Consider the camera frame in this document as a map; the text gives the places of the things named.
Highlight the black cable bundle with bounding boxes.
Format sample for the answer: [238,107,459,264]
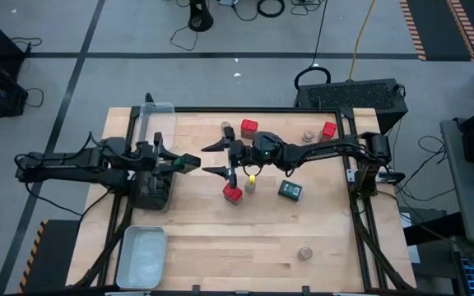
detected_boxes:
[393,133,456,203]

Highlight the black plastic bin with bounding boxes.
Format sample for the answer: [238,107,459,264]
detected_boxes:
[128,170,177,212]

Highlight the white plastic bin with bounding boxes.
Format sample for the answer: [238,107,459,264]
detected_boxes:
[115,224,168,290]

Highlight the black stand base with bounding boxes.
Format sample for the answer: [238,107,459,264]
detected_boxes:
[187,0,214,33]

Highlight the thin black cable loop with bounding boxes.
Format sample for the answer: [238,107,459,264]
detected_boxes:
[169,25,199,53]

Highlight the tangled black cables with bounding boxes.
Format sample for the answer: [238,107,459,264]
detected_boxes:
[289,0,324,16]

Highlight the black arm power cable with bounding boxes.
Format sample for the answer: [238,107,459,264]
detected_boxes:
[23,183,113,226]

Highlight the black power cable loop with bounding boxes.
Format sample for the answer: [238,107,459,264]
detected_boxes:
[293,0,332,90]

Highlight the yellow cable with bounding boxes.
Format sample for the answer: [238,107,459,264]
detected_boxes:
[346,0,376,81]

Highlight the red smoked paprika tin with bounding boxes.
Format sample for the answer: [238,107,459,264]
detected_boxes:
[318,121,338,144]
[239,118,259,140]
[222,183,244,206]

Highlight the black orange striped floor mat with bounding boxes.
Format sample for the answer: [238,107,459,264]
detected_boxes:
[399,0,474,62]
[17,220,81,295]

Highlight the clear plastic bin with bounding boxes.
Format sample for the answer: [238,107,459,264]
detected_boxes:
[137,101,177,155]

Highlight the thin black floor cable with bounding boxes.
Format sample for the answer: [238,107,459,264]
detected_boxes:
[25,88,44,109]
[10,36,43,49]

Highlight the black cable coil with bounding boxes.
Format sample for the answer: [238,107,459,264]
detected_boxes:
[256,0,286,19]

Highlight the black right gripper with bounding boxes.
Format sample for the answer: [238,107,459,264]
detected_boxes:
[201,126,258,188]

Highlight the black mesh computer tower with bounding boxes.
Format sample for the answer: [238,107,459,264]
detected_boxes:
[293,77,409,135]

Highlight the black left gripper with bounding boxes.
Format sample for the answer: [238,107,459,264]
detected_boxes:
[133,131,184,182]

